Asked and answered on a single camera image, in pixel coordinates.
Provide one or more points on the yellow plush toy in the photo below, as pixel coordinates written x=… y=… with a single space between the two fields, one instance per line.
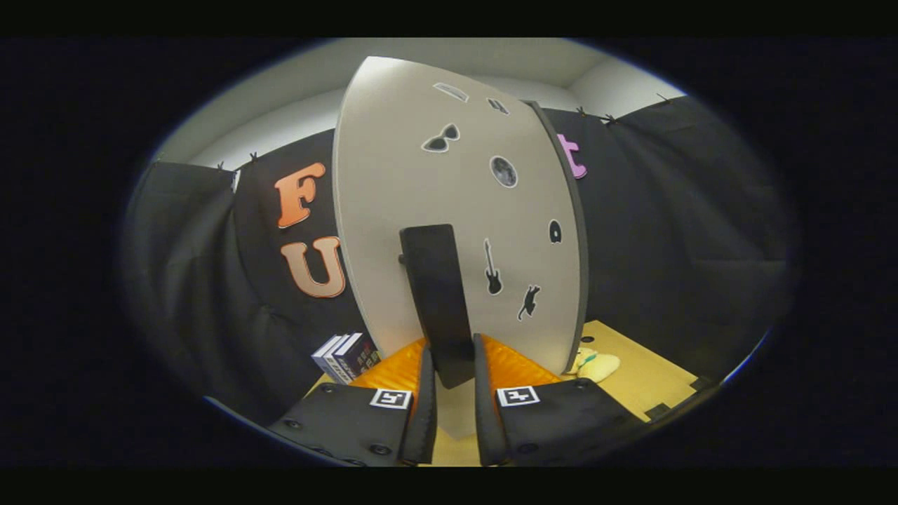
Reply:
x=596 y=366

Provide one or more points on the dark blue book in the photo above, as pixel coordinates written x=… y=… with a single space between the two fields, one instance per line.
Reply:
x=358 y=354

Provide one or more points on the pale blue book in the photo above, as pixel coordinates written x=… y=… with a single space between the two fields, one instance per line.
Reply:
x=320 y=359
x=331 y=361

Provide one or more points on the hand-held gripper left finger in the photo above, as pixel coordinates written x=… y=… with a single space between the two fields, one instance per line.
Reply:
x=424 y=421

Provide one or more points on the dark grey cabinet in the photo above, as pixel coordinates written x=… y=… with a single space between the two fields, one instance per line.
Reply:
x=581 y=245

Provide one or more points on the black backdrop cloth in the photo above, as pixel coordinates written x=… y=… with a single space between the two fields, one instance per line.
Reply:
x=666 y=245

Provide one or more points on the white cabinet door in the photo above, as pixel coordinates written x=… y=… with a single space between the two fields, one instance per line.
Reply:
x=393 y=175

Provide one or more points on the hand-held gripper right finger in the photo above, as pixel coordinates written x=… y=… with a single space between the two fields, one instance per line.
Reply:
x=487 y=428

